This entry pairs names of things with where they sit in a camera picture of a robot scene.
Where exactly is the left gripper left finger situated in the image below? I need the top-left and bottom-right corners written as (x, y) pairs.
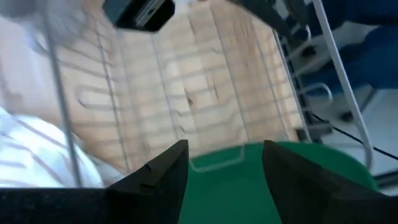
top-left (105, 139), bottom-right (190, 224)

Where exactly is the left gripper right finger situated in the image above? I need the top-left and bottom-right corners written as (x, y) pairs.
top-left (262, 139), bottom-right (398, 224)

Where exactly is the dark green plate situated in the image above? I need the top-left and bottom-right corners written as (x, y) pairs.
top-left (177, 141), bottom-right (379, 224)

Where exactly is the white striped dish towel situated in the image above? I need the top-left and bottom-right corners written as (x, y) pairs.
top-left (0, 105), bottom-right (104, 189)

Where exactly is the person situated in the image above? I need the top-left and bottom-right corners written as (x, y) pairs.
top-left (306, 0), bottom-right (398, 94)

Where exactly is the translucent plastic utensil holder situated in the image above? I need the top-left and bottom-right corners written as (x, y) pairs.
top-left (0, 0), bottom-right (88, 110)

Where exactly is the black floor cable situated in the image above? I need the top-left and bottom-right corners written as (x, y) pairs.
top-left (310, 113), bottom-right (398, 161)

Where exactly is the grey wire dish rack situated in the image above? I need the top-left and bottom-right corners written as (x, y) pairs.
top-left (30, 0), bottom-right (374, 189)

